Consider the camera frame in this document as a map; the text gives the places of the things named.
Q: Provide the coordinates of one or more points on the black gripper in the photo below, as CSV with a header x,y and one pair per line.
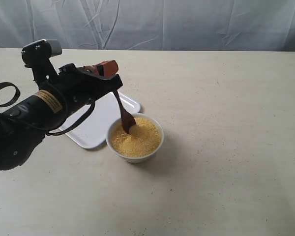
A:
x,y
75,87

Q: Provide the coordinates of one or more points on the brown wooden spoon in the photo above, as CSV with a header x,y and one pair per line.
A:
x,y
127,120

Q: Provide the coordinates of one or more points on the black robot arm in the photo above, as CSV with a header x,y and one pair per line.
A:
x,y
24,124

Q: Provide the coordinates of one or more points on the yellow millet grains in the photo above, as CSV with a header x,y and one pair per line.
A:
x,y
143,139

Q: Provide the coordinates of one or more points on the white rectangular plastic tray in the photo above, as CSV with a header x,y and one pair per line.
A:
x,y
92,132

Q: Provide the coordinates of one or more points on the white ceramic bowl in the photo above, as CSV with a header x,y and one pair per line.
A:
x,y
138,159

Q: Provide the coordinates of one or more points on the grey wrinkled backdrop curtain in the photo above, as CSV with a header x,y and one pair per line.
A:
x,y
219,25

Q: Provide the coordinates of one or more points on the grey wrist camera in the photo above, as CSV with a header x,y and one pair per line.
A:
x,y
40,51

